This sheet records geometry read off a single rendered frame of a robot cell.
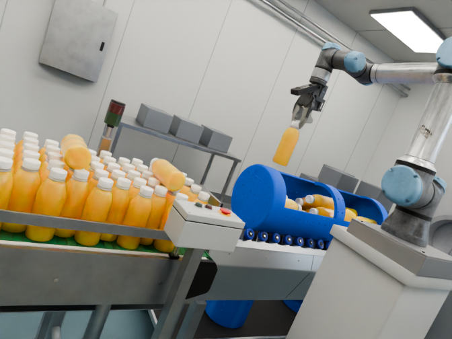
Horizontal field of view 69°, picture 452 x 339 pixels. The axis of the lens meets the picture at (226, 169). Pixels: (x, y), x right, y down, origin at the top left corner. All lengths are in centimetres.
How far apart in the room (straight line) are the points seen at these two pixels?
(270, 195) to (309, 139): 471
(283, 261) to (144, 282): 68
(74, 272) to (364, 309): 88
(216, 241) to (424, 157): 67
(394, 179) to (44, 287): 104
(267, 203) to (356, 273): 40
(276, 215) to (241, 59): 385
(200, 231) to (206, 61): 397
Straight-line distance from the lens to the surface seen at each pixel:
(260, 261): 144
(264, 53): 520
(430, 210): 128
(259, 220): 136
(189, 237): 92
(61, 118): 444
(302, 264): 163
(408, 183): 112
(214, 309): 226
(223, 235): 98
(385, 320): 119
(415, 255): 114
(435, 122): 117
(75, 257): 99
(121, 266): 104
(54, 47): 414
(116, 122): 145
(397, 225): 126
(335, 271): 129
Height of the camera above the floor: 138
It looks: 9 degrees down
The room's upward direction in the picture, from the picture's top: 22 degrees clockwise
